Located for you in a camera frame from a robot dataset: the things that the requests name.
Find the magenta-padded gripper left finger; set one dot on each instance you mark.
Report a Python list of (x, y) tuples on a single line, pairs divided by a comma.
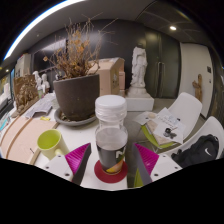
[(75, 159)]

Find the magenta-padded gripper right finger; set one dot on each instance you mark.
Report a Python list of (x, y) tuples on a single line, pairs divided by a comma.
[(148, 159)]

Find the clear drink bottle dark label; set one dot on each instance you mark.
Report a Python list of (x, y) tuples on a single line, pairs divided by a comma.
[(111, 143)]

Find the green seat cushion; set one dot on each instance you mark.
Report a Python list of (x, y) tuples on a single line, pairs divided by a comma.
[(137, 178), (150, 138)]

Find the yellow-green ceramic mug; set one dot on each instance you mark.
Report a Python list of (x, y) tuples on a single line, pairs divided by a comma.
[(50, 141)]

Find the loose white papers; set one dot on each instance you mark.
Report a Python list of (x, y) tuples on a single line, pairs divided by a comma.
[(166, 128)]

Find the grey plant saucer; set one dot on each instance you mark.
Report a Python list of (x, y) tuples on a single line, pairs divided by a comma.
[(75, 122)]

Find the flat round red coaster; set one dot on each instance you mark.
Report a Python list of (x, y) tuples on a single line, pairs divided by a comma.
[(110, 178)]

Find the black backpack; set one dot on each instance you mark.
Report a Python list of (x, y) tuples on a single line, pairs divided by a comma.
[(196, 151)]

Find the small yellow flat item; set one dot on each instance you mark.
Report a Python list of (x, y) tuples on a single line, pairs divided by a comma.
[(45, 118)]

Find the light wooden board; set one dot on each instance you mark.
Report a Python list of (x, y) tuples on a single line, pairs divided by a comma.
[(23, 140)]

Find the dark pot with dried plant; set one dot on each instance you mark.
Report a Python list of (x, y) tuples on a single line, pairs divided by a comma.
[(76, 98)]

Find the printed newspaper sheet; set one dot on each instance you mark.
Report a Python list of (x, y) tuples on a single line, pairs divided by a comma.
[(40, 106)]

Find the small white plaster figurine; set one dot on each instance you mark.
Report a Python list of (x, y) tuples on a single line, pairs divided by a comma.
[(45, 83)]

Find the carved wooden figure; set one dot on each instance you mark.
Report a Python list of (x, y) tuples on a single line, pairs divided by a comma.
[(197, 87)]

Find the tall white plaster statue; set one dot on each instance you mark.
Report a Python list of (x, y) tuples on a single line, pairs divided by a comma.
[(139, 71)]

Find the small white plaster bust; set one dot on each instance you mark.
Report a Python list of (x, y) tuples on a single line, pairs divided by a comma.
[(36, 79)]

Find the black wall screen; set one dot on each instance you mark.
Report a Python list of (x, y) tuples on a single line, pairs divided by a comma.
[(50, 55)]

